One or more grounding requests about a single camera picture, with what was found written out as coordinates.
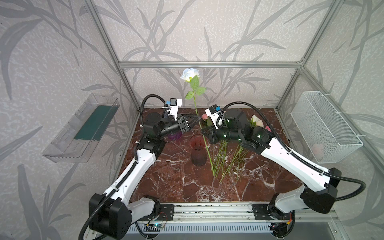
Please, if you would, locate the aluminium frame rail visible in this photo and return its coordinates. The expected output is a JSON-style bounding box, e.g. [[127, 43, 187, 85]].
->
[[119, 61, 301, 69]]

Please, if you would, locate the clear plastic wall tray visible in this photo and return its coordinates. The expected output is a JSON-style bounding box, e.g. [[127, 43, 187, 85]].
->
[[42, 94, 120, 163]]

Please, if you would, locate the flower bunch on table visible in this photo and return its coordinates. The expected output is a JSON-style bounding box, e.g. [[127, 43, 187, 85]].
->
[[200, 113, 250, 184]]

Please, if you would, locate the blue purple glass vase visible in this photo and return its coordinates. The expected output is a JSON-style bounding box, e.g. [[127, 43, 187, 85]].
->
[[167, 132, 183, 142]]

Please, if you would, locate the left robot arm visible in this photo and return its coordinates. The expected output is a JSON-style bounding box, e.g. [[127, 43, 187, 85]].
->
[[78, 94, 201, 240]]

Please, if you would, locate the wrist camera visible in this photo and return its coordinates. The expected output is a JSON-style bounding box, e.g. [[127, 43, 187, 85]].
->
[[205, 105, 223, 129], [164, 98, 183, 121]]

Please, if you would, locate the red smoky glass vase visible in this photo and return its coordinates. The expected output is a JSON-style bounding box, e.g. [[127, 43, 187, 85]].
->
[[190, 135, 207, 167]]

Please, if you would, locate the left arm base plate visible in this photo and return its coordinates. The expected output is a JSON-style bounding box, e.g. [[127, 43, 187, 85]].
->
[[150, 204, 175, 221]]

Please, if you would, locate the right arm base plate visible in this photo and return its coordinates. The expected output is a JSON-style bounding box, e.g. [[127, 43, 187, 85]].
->
[[252, 204, 291, 221]]

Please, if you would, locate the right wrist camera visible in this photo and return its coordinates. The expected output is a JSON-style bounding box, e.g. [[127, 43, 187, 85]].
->
[[205, 105, 223, 129]]

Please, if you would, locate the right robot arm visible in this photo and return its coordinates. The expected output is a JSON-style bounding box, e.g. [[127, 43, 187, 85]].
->
[[202, 104, 366, 219]]

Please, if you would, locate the white wire mesh basket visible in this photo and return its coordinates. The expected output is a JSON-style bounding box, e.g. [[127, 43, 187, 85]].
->
[[291, 91, 364, 164]]

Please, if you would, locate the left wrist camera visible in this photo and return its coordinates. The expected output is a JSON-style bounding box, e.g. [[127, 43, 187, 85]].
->
[[164, 98, 183, 121]]

